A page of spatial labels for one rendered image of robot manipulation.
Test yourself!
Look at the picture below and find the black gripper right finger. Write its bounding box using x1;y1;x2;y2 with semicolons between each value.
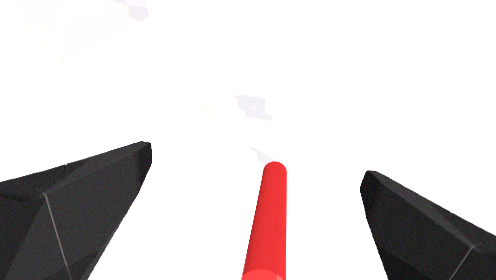
360;169;496;280

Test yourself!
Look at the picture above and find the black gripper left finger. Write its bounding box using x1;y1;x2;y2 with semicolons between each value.
0;141;152;280

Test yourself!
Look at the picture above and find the red peg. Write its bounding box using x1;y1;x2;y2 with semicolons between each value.
241;161;287;280

